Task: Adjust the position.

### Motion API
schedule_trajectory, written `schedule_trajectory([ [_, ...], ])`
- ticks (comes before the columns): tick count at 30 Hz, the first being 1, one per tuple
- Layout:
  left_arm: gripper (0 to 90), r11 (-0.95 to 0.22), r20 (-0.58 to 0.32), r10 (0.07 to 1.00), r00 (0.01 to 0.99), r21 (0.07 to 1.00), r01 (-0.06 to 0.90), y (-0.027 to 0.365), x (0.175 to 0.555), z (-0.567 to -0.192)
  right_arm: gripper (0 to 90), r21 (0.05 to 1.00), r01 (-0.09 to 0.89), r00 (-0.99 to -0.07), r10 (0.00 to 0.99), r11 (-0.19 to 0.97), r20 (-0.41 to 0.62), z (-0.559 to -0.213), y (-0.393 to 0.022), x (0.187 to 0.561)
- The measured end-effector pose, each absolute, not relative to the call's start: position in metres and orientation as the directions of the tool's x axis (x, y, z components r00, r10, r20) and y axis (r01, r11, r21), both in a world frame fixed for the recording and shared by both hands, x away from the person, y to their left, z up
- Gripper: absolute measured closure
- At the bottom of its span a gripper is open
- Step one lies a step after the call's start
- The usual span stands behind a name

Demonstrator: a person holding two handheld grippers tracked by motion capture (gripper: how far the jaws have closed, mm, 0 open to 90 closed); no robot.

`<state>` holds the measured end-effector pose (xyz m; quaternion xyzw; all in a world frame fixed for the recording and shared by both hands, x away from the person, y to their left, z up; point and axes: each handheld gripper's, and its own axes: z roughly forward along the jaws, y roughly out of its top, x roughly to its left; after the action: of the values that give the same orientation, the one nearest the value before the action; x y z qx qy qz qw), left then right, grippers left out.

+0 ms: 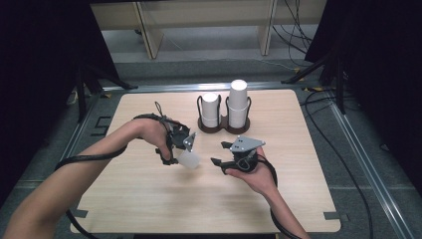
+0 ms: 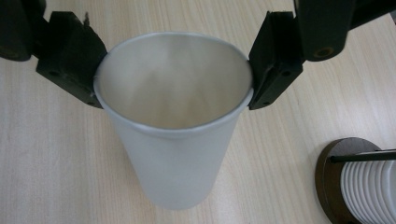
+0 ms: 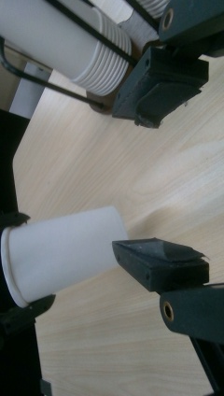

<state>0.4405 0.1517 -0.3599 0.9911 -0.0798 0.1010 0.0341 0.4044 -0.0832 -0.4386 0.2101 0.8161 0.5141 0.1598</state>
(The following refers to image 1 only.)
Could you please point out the grey tape strip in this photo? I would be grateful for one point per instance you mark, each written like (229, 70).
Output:
(79, 213)
(331, 215)

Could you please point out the single white cup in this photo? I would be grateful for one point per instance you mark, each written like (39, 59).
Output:
(189, 160)

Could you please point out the dark wooden cup holder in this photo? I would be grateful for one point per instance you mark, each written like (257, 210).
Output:
(224, 124)

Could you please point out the black curtain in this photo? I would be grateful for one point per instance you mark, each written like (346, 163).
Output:
(33, 66)
(381, 66)

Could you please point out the person's left hand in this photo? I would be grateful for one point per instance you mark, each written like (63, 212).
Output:
(152, 131)

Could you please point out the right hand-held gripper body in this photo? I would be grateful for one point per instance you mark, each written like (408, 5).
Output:
(245, 146)

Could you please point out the stack of white paper cups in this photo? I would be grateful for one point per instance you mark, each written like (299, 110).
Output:
(210, 109)
(238, 99)

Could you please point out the pale background desk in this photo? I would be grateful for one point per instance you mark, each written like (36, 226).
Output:
(151, 36)

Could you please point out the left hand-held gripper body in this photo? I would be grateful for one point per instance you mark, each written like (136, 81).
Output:
(179, 136)

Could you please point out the black metal stand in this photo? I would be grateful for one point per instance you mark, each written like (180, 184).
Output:
(340, 86)
(80, 96)

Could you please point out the person's right hand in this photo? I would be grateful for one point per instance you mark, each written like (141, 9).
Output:
(262, 179)

